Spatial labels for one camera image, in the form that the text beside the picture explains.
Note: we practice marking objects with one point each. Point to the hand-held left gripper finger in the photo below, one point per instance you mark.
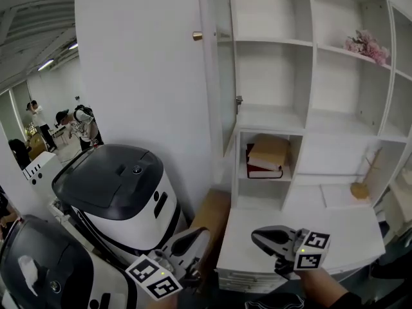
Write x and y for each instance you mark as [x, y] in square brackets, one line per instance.
[201, 246]
[170, 245]

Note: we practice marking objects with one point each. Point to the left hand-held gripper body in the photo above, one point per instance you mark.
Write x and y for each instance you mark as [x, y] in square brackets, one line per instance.
[151, 274]

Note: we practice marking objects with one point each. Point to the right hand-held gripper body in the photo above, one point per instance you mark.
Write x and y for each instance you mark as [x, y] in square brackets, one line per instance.
[310, 253]

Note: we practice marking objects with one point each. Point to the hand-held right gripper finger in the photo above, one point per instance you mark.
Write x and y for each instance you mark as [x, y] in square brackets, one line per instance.
[277, 249]
[277, 229]

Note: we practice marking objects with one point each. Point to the white wooden shelving unit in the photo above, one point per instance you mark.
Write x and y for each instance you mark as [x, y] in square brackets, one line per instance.
[273, 76]

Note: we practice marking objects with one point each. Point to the white cabinet door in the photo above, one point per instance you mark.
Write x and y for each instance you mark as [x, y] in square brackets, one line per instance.
[225, 76]

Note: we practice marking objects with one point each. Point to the person's right forearm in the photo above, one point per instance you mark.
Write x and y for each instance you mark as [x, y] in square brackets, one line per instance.
[322, 288]

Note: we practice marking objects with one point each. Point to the white desk with drawers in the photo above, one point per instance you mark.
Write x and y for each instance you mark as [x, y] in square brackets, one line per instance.
[289, 217]

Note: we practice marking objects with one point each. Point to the brown cardboard box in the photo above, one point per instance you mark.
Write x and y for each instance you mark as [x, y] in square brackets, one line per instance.
[212, 208]

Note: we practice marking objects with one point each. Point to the dark red book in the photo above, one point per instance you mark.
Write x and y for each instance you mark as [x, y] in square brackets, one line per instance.
[262, 173]

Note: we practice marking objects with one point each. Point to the white robot with black top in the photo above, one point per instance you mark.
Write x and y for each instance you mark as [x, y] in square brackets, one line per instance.
[112, 179]
[80, 269]

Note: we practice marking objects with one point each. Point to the wooden mug tree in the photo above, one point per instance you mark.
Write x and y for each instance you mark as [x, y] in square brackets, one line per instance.
[360, 190]

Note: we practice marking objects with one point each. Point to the crumpled white paper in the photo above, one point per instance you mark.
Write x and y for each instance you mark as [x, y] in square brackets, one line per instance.
[30, 272]

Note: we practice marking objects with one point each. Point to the white kiosk machine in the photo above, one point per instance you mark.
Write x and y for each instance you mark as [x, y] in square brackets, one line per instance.
[45, 169]

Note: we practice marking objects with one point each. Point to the pink flower bouquet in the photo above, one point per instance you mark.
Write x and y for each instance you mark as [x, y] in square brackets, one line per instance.
[367, 47]

